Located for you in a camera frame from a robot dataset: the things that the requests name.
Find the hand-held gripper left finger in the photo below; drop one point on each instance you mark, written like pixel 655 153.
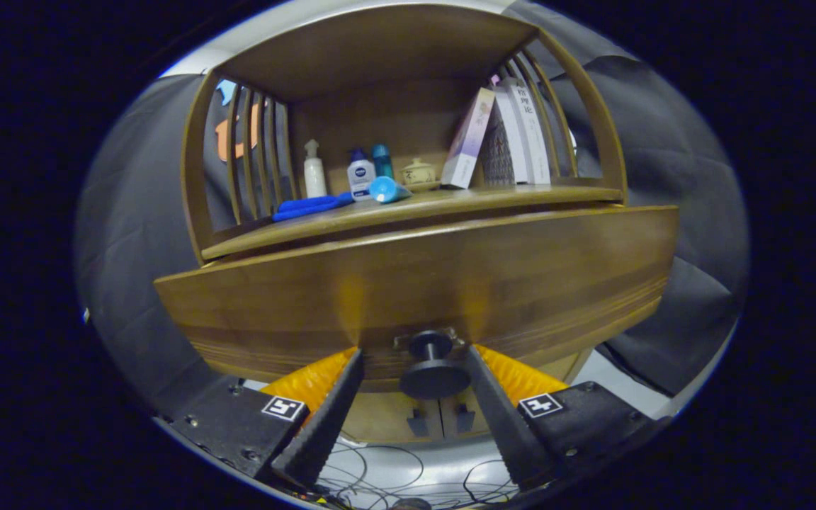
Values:
pixel 323 432

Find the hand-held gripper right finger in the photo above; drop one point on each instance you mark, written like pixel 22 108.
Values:
pixel 511 432

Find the wooden drawer with black knob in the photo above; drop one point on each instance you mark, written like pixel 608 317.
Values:
pixel 521 269

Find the blue and white tube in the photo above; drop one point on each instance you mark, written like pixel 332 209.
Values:
pixel 387 190

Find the wooden countertop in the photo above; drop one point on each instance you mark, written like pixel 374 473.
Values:
pixel 450 200

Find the wooden cabinet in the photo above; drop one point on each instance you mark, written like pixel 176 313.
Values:
pixel 380 57

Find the blue folded cloth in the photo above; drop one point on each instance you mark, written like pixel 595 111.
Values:
pixel 309 207

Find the white lotion bottle blue cap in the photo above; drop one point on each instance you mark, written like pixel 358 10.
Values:
pixel 360 180

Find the white spray bottle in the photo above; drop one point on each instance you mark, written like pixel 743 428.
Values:
pixel 314 177

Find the beige lidded teacup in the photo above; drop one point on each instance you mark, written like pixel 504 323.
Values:
pixel 419 173

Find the teal bottle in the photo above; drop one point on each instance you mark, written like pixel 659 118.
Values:
pixel 382 161

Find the patterned cover book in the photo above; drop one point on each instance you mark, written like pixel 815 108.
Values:
pixel 499 152

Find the purple and white box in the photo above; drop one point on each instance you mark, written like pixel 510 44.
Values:
pixel 466 142

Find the plain white book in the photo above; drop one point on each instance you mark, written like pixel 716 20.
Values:
pixel 511 134

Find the white book with black print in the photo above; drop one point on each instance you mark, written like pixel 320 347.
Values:
pixel 532 134

